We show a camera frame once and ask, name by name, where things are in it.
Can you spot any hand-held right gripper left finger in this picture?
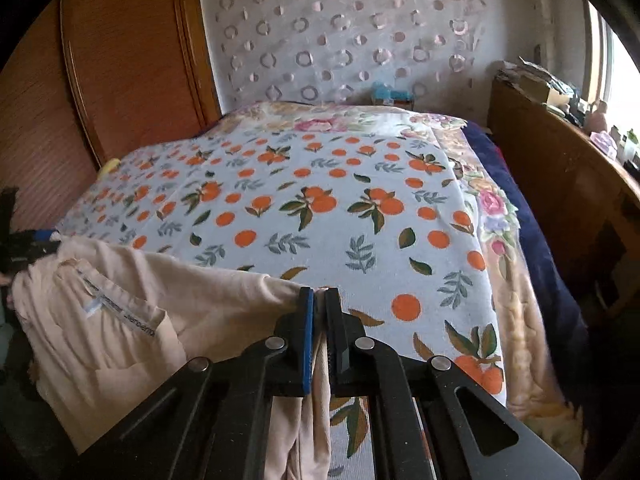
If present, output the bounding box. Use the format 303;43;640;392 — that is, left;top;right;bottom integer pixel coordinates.
75;285;321;480

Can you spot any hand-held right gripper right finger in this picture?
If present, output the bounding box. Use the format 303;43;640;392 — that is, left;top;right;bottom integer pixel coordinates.
324;287;583;480

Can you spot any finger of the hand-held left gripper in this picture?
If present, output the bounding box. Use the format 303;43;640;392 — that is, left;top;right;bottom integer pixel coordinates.
10;241;58;262
15;229;61;243

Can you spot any beige t-shirt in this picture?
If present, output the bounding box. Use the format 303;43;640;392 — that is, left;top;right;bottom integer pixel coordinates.
11;235;333;480

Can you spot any orange fruit print bed sheet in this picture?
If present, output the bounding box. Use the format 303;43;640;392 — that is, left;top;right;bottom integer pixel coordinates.
52;132;508;480

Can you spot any wooden wardrobe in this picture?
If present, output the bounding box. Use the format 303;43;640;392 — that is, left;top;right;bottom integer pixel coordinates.
0;0;223;241

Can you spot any floral quilt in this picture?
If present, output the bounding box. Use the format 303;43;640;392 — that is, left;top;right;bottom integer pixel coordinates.
220;100;586;461

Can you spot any navy blue blanket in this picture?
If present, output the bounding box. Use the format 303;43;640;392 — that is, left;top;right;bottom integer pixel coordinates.
462;122;591;411

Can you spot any blue box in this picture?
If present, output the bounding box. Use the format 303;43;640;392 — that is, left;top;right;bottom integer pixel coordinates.
371;81;413;108

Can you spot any wooden side cabinet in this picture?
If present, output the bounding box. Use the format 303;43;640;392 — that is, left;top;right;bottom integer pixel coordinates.
487;72;640;321

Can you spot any circle patterned curtain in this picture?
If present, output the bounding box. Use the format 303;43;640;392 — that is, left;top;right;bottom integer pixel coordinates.
200;0;501;111

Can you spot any pile of papers and boxes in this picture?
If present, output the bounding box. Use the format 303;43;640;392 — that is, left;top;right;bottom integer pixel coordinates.
495;57;576;111

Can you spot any tissue pack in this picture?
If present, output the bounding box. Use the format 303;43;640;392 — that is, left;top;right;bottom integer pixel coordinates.
590;131;618;156

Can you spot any pink bottle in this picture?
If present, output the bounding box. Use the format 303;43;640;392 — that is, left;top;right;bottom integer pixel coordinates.
587;101;608;133

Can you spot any window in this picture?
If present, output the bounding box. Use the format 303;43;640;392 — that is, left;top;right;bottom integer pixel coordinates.
582;0;640;131

